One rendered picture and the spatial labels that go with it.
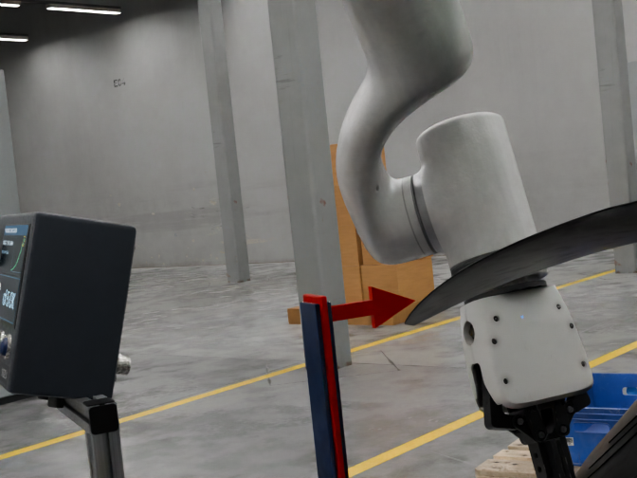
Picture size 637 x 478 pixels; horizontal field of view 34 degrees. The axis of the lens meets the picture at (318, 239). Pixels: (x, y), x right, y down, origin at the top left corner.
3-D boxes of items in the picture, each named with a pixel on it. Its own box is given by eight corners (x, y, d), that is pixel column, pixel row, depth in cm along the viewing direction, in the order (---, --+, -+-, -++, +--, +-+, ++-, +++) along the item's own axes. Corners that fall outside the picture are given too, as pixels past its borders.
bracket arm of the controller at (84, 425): (120, 431, 105) (117, 401, 105) (91, 436, 104) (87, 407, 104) (71, 397, 127) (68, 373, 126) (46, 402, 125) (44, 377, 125)
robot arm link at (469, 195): (432, 270, 91) (535, 240, 89) (394, 131, 94) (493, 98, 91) (451, 279, 99) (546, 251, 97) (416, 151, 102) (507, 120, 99)
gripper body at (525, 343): (475, 280, 88) (511, 410, 85) (572, 263, 92) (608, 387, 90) (433, 301, 94) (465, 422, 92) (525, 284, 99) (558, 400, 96)
